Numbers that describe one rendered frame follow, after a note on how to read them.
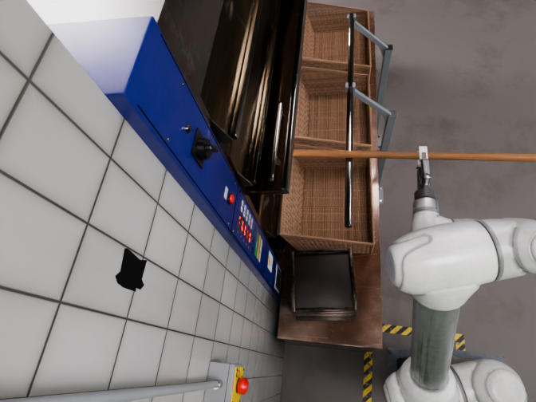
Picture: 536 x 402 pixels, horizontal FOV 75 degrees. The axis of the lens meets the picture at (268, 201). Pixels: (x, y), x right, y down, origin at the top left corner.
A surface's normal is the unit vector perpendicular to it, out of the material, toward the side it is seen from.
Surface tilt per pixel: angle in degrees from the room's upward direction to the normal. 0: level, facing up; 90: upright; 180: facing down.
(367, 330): 0
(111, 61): 0
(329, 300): 0
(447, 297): 67
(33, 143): 90
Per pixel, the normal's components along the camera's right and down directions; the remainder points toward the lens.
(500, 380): -0.03, -0.39
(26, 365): 0.98, 0.03
